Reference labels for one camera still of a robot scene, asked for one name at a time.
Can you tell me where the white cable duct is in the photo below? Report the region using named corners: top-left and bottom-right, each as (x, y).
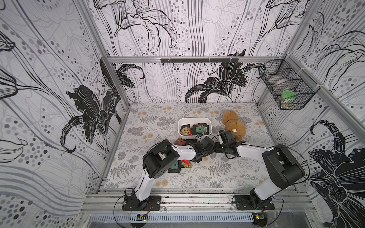
top-left (90, 212), bottom-right (254, 224)

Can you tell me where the black bar on rail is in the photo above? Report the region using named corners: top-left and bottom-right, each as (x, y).
top-left (160, 58), bottom-right (239, 63)

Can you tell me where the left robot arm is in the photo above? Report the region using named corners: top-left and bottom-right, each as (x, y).
top-left (134, 137), bottom-right (215, 201)

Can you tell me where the red black tea bag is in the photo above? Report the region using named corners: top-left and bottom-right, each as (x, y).
top-left (174, 138), bottom-right (186, 146)

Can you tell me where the brown teddy bear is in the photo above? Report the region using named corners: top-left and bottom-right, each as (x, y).
top-left (222, 110), bottom-right (246, 141)

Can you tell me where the small green tea bag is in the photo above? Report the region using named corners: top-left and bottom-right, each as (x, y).
top-left (168, 161), bottom-right (182, 173)

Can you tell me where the black wire basket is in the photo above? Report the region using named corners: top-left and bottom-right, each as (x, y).
top-left (259, 59), bottom-right (320, 110)

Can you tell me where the green lid cup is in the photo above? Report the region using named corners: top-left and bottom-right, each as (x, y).
top-left (280, 90), bottom-right (296, 109)

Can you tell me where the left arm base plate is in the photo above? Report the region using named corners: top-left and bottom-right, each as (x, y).
top-left (122, 195), bottom-right (161, 211)

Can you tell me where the white storage box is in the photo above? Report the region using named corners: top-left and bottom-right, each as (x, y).
top-left (177, 117), bottom-right (213, 139)

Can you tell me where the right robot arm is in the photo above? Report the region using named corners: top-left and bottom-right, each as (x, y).
top-left (217, 130), bottom-right (305, 203)

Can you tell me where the yellow green tea bag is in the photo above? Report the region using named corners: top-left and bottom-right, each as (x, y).
top-left (180, 124), bottom-right (191, 135)

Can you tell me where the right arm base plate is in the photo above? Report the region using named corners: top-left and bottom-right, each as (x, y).
top-left (232, 195), bottom-right (275, 211)

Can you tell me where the green label tea bag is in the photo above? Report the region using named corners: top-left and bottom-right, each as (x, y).
top-left (195, 123), bottom-right (209, 135)

